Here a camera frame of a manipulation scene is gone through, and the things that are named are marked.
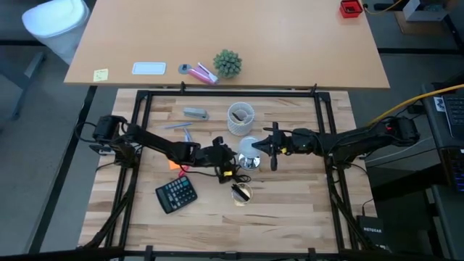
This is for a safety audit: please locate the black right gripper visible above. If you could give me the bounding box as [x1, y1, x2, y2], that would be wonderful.
[252, 122, 312, 172]

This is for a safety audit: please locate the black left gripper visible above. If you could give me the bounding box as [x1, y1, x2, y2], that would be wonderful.
[197, 136, 243, 184]

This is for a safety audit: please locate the white ribbed pen cup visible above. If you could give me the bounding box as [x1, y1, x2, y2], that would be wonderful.
[227, 101, 256, 137]

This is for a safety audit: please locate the long black white stick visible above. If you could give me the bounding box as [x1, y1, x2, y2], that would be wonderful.
[231, 183, 251, 202]

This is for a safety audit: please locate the grey stapler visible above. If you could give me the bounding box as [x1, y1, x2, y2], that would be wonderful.
[182, 107, 210, 121]

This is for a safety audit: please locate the black calculator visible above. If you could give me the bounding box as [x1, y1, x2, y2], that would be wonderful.
[155, 175, 199, 215]

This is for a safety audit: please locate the pink stapler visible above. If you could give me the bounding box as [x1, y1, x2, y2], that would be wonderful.
[187, 62, 220, 86]

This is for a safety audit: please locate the green succulent plant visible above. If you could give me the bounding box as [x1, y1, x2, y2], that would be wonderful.
[212, 49, 243, 79]

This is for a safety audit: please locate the beige wooden desk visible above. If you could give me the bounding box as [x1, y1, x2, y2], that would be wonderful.
[64, 0, 391, 91]

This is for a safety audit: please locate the white rectangular card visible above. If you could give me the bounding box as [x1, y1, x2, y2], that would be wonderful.
[131, 62, 167, 76]

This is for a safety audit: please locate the black Netgear network box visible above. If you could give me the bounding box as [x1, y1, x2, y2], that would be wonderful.
[356, 215, 386, 247]

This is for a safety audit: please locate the red box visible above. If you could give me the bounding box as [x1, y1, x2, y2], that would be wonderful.
[339, 0, 364, 19]

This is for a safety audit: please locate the black laptop keyboard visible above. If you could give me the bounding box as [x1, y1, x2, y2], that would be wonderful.
[442, 92, 464, 141]

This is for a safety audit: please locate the brown cardboard box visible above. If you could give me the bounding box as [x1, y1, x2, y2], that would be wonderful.
[394, 0, 458, 36]

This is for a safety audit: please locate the light grey open box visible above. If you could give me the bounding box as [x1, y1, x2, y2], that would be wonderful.
[402, 0, 450, 22]

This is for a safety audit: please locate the grey furniture leg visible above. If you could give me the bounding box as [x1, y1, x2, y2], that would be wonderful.
[0, 50, 48, 123]

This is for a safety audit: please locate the white trash bin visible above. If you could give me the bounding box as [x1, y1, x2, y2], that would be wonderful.
[21, 0, 91, 66]

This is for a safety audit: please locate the black aluminium table frame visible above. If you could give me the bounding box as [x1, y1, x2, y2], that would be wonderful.
[75, 82, 392, 261]

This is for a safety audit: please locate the yellow cable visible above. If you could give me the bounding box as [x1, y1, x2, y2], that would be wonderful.
[362, 0, 404, 16]
[368, 83, 464, 126]

